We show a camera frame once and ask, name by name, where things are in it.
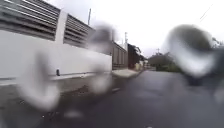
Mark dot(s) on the grey panel fence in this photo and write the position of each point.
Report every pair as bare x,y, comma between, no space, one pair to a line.
119,56

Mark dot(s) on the dark building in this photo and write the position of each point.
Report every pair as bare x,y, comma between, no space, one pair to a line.
132,56

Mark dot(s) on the pole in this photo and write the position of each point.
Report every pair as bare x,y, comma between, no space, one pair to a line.
126,38
89,16

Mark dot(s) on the row of trees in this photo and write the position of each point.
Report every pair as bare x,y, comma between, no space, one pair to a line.
161,61

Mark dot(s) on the grey asphalt road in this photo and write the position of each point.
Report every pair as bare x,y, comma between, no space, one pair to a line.
150,100

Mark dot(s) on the white wall with louvred fence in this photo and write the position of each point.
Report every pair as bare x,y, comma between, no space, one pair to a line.
71,58

